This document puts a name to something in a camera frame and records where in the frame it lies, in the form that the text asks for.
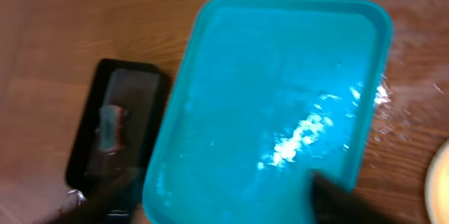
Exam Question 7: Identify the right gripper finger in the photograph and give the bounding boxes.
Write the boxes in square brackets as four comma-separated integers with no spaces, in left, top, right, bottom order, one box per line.
[311,171,396,224]

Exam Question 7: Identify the yellow-green plate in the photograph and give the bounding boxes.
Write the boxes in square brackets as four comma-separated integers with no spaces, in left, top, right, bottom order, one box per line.
[424,140,448,224]

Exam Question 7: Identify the teal plastic tray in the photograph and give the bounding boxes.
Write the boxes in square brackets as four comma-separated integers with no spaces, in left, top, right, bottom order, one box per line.
[142,0,392,223]

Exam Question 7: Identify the black plastic tray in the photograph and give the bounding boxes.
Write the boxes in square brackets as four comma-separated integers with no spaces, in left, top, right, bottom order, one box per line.
[65,58,170,223]

